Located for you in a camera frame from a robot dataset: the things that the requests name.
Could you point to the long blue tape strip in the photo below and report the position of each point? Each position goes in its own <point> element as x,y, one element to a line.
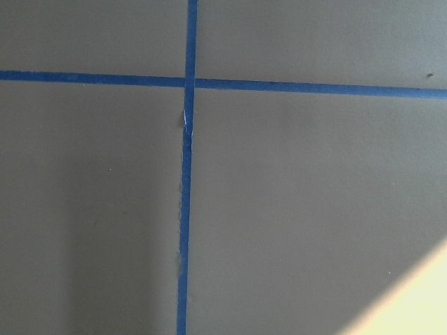
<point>187,152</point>

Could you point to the crossing blue tape strip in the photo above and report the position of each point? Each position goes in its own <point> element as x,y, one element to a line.
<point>240,85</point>

